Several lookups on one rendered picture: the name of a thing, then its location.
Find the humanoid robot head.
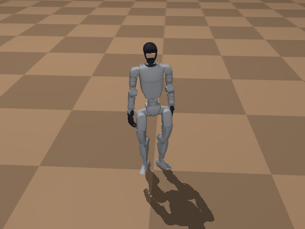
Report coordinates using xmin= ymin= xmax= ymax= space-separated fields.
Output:
xmin=143 ymin=42 xmax=157 ymax=67

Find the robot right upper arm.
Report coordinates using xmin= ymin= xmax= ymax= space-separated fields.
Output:
xmin=129 ymin=66 xmax=140 ymax=96

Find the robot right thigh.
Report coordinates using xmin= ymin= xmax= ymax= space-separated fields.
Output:
xmin=136 ymin=108 xmax=150 ymax=146

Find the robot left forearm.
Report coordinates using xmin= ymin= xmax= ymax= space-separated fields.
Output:
xmin=167 ymin=86 xmax=175 ymax=108

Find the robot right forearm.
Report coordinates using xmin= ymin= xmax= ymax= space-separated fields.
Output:
xmin=127 ymin=89 xmax=135 ymax=114

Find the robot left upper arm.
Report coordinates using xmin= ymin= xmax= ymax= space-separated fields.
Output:
xmin=162 ymin=64 xmax=174 ymax=93

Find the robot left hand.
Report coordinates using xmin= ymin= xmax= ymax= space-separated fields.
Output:
xmin=170 ymin=105 xmax=174 ymax=115

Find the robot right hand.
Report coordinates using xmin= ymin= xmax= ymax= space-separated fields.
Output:
xmin=127 ymin=110 xmax=137 ymax=127

